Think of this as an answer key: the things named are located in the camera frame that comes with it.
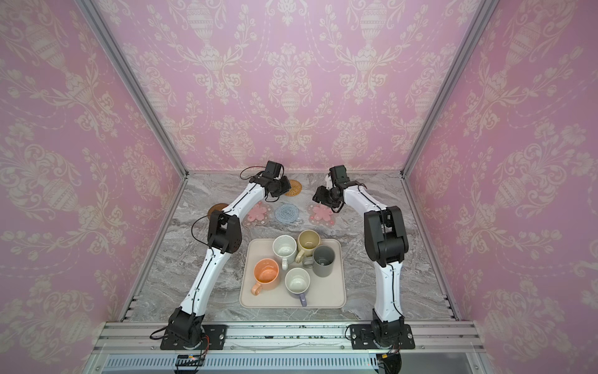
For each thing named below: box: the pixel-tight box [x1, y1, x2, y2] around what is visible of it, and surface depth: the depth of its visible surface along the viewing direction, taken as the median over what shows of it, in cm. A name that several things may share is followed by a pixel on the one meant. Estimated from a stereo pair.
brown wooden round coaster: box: [207, 202, 229, 219], surface depth 109 cm
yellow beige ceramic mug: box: [295, 229, 321, 264], surface depth 87 cm
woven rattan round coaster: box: [284, 179, 303, 197], surface depth 116 cm
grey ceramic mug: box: [312, 245, 336, 278], surface depth 86 cm
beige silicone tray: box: [239, 237, 347, 309], surface depth 85 cm
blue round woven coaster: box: [274, 203, 299, 225], surface depth 108 cm
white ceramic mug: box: [272, 234, 298, 271], surface depth 89 cm
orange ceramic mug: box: [250, 257, 280, 297], surface depth 82 cm
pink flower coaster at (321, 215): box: [306, 202, 338, 228], surface depth 105 cm
